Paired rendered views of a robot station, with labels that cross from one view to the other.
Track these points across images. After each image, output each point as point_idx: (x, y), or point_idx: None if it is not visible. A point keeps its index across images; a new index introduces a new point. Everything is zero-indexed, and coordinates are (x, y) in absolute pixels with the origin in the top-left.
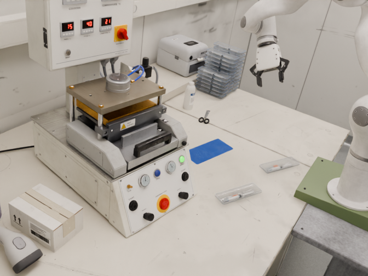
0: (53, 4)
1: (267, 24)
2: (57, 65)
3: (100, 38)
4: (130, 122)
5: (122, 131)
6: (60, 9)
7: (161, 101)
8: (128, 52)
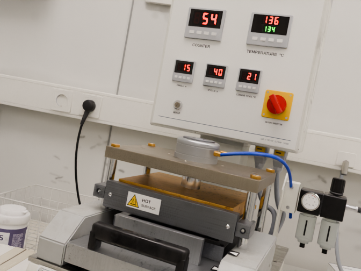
0: (172, 34)
1: None
2: (159, 119)
3: (236, 101)
4: (148, 202)
5: (130, 211)
6: (180, 42)
7: (251, 211)
8: (290, 147)
